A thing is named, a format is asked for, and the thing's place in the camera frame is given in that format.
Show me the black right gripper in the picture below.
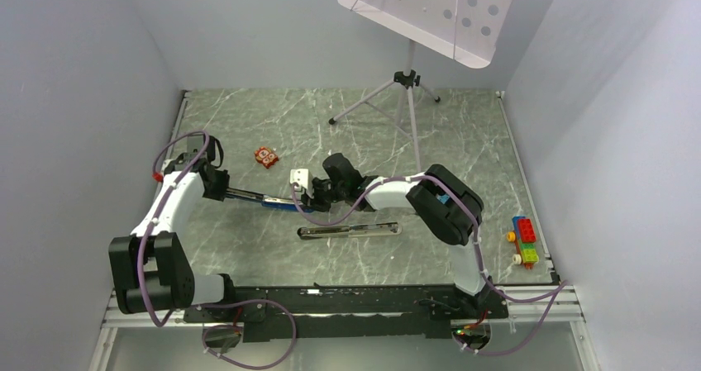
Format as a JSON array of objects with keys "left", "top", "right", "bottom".
[{"left": 301, "top": 178, "right": 347, "bottom": 213}]

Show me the black silver stapler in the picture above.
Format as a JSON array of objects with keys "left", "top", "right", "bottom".
[{"left": 297, "top": 222, "right": 402, "bottom": 240}]

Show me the blue black stapler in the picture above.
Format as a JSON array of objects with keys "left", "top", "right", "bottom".
[{"left": 226, "top": 188, "right": 297, "bottom": 212}]

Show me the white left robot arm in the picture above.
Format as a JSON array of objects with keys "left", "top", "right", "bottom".
[{"left": 108, "top": 131, "right": 238, "bottom": 321}]

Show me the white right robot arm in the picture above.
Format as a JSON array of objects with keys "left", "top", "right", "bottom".
[{"left": 289, "top": 153, "right": 508, "bottom": 319}]

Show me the red cartoon eraser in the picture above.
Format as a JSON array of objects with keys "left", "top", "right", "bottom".
[{"left": 254, "top": 146, "right": 279, "bottom": 169}]

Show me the blue lego brick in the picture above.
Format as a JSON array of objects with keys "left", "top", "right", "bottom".
[{"left": 436, "top": 194, "right": 452, "bottom": 205}]

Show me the colourful lego toy car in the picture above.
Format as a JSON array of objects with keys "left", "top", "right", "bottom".
[{"left": 506, "top": 216, "right": 540, "bottom": 269}]

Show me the white perforated music stand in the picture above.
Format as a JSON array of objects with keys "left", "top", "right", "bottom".
[{"left": 328, "top": 0, "right": 513, "bottom": 168}]

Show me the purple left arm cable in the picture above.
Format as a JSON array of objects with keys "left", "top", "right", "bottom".
[{"left": 136, "top": 130, "right": 298, "bottom": 371}]

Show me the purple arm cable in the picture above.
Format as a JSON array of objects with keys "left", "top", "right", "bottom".
[
  {"left": 136, "top": 130, "right": 298, "bottom": 371},
  {"left": 290, "top": 174, "right": 568, "bottom": 358}
]

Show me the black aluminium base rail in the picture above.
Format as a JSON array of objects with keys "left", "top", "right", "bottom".
[{"left": 101, "top": 283, "right": 582, "bottom": 343}]

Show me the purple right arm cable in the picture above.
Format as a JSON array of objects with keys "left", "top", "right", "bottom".
[{"left": 290, "top": 174, "right": 568, "bottom": 358}]

